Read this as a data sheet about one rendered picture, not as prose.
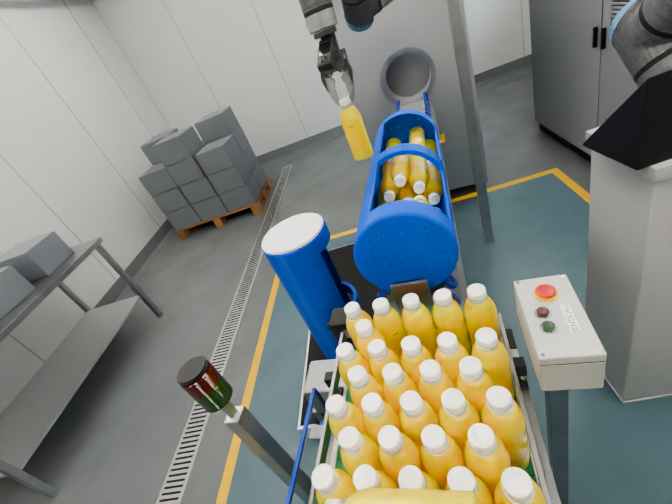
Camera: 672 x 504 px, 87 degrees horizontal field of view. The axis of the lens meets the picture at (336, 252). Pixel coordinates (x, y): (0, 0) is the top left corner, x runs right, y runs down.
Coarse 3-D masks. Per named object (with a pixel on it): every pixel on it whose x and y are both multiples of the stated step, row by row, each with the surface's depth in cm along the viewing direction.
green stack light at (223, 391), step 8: (224, 384) 70; (216, 392) 68; (224, 392) 69; (232, 392) 72; (200, 400) 67; (208, 400) 67; (216, 400) 68; (224, 400) 69; (208, 408) 69; (216, 408) 69
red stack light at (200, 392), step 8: (208, 360) 69; (208, 368) 67; (208, 376) 66; (216, 376) 68; (192, 384) 65; (200, 384) 65; (208, 384) 66; (216, 384) 68; (192, 392) 66; (200, 392) 66; (208, 392) 67
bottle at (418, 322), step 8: (408, 312) 83; (416, 312) 83; (424, 312) 83; (408, 320) 83; (416, 320) 83; (424, 320) 83; (432, 320) 86; (408, 328) 85; (416, 328) 83; (424, 328) 83; (432, 328) 85; (416, 336) 85; (424, 336) 85; (432, 336) 86; (424, 344) 86; (432, 344) 87; (432, 352) 88
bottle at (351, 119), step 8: (344, 112) 114; (352, 112) 114; (344, 120) 115; (352, 120) 115; (360, 120) 116; (344, 128) 117; (352, 128) 116; (360, 128) 117; (352, 136) 118; (360, 136) 118; (352, 144) 120; (360, 144) 119; (368, 144) 121; (352, 152) 123; (360, 152) 121; (368, 152) 121; (360, 160) 123
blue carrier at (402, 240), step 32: (384, 128) 162; (384, 160) 124; (448, 192) 115; (384, 224) 92; (416, 224) 91; (448, 224) 92; (384, 256) 99; (416, 256) 97; (448, 256) 95; (384, 288) 106
